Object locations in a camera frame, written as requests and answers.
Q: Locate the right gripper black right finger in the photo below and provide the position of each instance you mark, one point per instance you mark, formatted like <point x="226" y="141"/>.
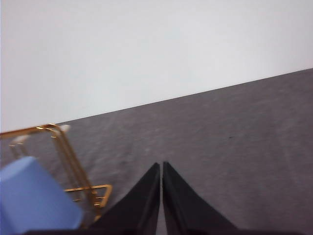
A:
<point x="185" y="210"/>

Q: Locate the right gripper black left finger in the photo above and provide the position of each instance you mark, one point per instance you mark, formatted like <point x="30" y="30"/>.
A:
<point x="137" y="210"/>

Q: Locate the blue ribbed plastic cup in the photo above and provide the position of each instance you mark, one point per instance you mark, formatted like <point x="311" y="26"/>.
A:
<point x="31" y="195"/>

